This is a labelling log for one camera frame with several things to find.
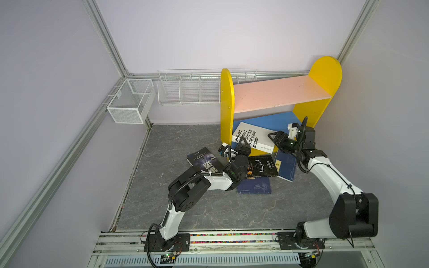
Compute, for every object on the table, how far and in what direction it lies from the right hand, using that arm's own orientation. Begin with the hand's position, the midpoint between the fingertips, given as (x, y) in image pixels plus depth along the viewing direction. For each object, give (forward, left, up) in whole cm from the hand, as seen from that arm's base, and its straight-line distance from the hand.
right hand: (271, 138), depth 84 cm
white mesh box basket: (+27, +80, +3) cm, 84 cm away
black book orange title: (-5, +2, -19) cm, 20 cm away
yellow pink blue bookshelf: (+19, +4, 0) cm, 20 cm away
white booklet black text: (+1, +7, 0) cm, 7 cm away
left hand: (-1, +12, 0) cm, 12 cm away
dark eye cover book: (-1, +36, -19) cm, 41 cm away
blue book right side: (-3, -14, -21) cm, 25 cm away
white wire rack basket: (+33, +40, +9) cm, 53 cm away
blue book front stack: (-17, +6, -20) cm, 27 cm away
